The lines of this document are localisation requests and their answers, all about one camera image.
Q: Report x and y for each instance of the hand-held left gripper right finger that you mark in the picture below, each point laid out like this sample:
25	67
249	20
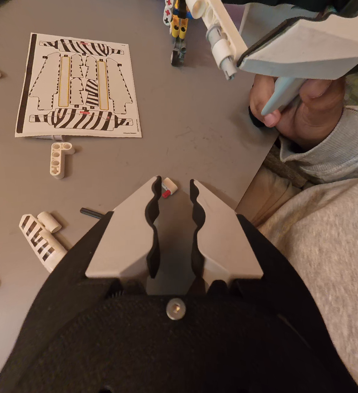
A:
228	245

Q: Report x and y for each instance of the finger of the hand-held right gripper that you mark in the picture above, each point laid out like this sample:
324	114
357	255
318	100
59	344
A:
258	21
314	49

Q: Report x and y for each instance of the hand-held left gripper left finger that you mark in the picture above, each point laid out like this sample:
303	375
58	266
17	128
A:
123	242

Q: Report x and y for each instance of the white lego connector with holes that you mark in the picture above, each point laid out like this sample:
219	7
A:
231	32

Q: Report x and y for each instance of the light grey lego axle pin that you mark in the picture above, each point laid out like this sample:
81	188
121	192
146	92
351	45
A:
229	70

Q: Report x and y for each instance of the red lego pin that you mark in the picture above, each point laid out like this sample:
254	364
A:
166	194

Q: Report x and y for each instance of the short white lego connector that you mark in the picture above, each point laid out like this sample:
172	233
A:
172	184

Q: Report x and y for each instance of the white lego tube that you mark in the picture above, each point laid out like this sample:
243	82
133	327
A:
50	222

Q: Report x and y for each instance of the striped lego piece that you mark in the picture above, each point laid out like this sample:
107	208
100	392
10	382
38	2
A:
37	241

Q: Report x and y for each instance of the thin black lego axle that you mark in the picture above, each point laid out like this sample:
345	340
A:
90	212

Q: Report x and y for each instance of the yellow black lego model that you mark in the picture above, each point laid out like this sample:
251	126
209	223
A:
179	27

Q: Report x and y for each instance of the white lego L-beam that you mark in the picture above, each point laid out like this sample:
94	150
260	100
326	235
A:
57	162

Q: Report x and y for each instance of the light grey lego piece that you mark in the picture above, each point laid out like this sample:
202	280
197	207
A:
56	137

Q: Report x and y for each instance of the person's right hand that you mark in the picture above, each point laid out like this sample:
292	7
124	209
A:
317	110

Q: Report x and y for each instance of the person's grey sweatshirt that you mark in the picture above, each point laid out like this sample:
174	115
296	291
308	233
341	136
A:
335	261

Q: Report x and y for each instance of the zebra sticker sheet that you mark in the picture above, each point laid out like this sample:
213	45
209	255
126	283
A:
44	79

